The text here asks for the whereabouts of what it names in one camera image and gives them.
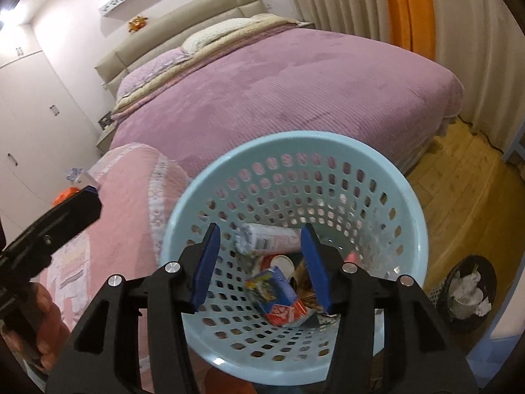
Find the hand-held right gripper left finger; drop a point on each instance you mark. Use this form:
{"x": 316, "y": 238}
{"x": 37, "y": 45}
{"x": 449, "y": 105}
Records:
{"x": 205, "y": 271}

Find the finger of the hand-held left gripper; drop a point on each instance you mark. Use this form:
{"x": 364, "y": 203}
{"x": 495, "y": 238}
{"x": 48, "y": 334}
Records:
{"x": 61, "y": 225}

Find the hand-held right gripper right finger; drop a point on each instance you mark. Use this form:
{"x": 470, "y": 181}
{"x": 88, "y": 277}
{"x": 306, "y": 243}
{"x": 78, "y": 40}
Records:
{"x": 318, "y": 271}

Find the pink plastic piece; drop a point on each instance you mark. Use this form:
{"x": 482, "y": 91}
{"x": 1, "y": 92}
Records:
{"x": 351, "y": 257}

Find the red white packet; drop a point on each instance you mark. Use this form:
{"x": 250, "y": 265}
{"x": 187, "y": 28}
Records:
{"x": 291, "y": 312}

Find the blue printed carton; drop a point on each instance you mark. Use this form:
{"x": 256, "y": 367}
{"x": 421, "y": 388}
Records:
{"x": 270, "y": 289}

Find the light blue plastic basket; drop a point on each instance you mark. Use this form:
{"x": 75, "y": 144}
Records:
{"x": 295, "y": 141}

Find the person's left hand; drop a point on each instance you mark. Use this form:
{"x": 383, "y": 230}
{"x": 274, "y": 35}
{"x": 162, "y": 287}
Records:
{"x": 53, "y": 324}

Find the orange plastic bag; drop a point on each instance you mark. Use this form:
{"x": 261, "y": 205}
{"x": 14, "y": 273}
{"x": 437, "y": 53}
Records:
{"x": 65, "y": 195}

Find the grey nightstand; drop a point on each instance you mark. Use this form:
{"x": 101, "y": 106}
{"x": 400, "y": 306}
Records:
{"x": 104, "y": 139}
{"x": 307, "y": 25}

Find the white wardrobe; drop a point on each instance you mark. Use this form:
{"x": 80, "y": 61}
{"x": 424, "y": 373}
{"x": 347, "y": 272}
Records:
{"x": 41, "y": 111}

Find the crumpled white paper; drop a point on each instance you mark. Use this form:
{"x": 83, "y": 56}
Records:
{"x": 467, "y": 295}

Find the black mesh waste bin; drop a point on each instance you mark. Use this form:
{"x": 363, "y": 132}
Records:
{"x": 489, "y": 279}

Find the purple pillow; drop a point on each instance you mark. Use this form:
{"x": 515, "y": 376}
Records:
{"x": 151, "y": 69}

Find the bed with purple bedspread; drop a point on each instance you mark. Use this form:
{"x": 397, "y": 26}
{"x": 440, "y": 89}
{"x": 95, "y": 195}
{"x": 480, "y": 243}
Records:
{"x": 287, "y": 90}

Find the orange plush toy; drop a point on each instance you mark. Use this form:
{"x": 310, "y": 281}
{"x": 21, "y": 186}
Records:
{"x": 138, "y": 24}

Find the beige padded headboard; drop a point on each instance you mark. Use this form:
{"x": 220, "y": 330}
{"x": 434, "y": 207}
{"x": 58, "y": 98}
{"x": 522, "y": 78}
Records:
{"x": 184, "y": 28}

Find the light blue chair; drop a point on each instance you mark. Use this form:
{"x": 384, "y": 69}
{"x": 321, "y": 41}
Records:
{"x": 514, "y": 143}

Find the white floral pillow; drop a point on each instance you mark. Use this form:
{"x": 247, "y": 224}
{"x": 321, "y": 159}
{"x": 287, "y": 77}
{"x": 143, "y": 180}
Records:
{"x": 213, "y": 35}

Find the folded beige quilt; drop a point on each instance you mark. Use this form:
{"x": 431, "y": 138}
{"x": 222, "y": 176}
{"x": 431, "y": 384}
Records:
{"x": 270, "y": 22}

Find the beige curtain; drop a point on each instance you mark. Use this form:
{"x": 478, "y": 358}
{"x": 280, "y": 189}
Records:
{"x": 475, "y": 49}
{"x": 336, "y": 0}

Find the orange curtain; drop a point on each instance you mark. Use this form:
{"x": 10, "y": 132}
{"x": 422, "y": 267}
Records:
{"x": 410, "y": 8}

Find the small picture frame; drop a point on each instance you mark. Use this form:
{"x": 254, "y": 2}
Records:
{"x": 105, "y": 120}

